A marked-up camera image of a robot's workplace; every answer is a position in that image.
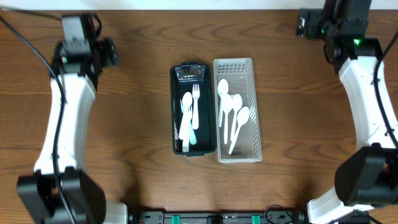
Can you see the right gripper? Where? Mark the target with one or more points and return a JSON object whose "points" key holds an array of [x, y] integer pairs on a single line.
{"points": [[304, 23]]}

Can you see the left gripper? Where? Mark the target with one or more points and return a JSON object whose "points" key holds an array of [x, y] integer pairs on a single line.
{"points": [[109, 51]]}

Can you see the white plastic utensil handle up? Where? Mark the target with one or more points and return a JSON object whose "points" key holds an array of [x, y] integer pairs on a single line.
{"points": [[186, 103]]}

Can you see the white plastic fork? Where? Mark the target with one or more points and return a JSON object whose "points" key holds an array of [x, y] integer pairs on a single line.
{"points": [[188, 117], [195, 95]]}

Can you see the white plastic spoon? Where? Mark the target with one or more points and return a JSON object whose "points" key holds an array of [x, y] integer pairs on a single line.
{"points": [[237, 105], [222, 90], [242, 118], [227, 106]]}

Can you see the mint green plastic fork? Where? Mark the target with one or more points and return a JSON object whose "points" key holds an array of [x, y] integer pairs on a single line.
{"points": [[192, 137]]}

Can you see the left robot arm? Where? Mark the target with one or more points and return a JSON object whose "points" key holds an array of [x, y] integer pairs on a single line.
{"points": [[60, 190]]}

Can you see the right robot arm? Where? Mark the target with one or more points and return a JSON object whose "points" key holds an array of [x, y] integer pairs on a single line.
{"points": [[368, 179]]}

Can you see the black plastic basket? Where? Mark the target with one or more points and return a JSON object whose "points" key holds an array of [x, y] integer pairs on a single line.
{"points": [[182, 79]]}

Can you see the clear plastic basket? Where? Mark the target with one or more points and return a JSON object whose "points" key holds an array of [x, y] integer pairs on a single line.
{"points": [[239, 73]]}

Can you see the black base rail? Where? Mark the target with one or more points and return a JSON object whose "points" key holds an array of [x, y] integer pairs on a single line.
{"points": [[274, 214]]}

